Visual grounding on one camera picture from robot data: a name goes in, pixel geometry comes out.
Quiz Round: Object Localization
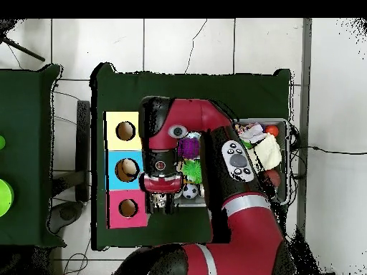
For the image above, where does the wooden box with three holes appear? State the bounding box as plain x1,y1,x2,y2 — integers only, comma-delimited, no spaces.
103,111,151,230

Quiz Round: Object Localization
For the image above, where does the clear mesh bin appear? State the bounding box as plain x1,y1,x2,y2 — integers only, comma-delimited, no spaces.
171,117,290,208

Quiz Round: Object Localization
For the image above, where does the crushed drink can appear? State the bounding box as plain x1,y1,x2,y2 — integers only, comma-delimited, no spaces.
151,192,170,208

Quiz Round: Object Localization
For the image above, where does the small soccer ball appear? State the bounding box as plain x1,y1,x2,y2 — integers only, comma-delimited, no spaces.
182,183,199,201

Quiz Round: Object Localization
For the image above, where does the green spiky ball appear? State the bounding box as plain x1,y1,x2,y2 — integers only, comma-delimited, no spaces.
181,159,203,184

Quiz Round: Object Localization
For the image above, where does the purple spiky ball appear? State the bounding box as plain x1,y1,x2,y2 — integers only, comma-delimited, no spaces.
177,137,201,160

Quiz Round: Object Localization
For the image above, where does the black stand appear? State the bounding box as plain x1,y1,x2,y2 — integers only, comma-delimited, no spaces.
75,100,91,203

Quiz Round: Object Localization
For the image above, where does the dark green table cloth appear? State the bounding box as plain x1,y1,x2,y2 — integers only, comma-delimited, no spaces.
0,63,67,249
90,62,292,254

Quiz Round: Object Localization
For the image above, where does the cream cloth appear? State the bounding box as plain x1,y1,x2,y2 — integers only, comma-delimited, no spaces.
246,133,283,173

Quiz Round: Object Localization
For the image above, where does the large lime green round object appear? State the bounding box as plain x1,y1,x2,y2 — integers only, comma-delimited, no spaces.
0,178,15,218

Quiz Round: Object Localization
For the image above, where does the black tripod leg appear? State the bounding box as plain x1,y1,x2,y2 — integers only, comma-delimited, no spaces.
0,35,46,62

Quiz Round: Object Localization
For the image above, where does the thin black floor cable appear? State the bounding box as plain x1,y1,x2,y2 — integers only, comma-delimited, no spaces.
184,19,208,74

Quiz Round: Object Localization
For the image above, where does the black power cable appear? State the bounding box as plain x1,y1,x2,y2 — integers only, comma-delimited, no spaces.
289,144,367,156

